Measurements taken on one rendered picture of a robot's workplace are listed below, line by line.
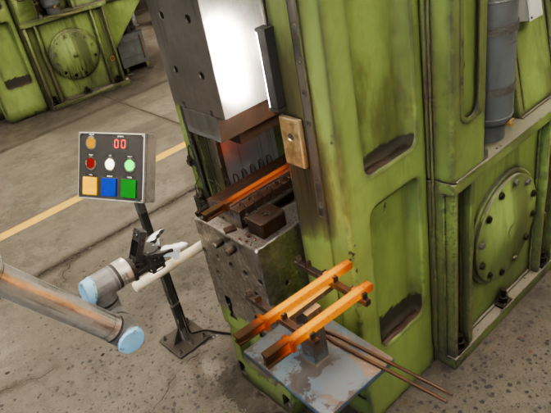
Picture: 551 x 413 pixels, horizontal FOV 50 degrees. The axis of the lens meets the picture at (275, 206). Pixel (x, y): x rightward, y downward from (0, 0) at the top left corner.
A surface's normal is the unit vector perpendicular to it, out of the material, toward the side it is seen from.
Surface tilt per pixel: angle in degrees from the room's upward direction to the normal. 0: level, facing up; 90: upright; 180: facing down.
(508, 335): 0
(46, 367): 0
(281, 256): 90
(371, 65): 89
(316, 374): 0
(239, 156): 90
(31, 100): 90
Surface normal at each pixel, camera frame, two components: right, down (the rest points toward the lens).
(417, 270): -0.64, 0.50
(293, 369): -0.17, -0.84
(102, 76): 0.57, 0.36
